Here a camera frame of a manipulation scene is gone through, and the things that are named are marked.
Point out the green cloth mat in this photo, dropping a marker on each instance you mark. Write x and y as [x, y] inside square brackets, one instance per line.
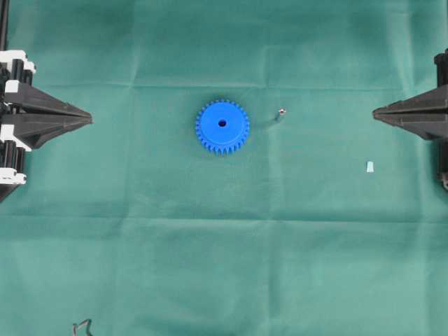
[130, 222]

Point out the small white tape piece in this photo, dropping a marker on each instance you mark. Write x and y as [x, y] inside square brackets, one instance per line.
[370, 168]

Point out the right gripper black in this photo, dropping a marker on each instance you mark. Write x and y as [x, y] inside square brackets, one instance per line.
[433, 101]

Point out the blue plastic gear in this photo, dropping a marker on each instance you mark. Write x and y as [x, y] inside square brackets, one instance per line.
[222, 127]

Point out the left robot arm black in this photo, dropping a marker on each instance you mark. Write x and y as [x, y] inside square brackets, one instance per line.
[3, 22]

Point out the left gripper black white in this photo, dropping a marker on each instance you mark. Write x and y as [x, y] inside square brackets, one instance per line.
[22, 133]

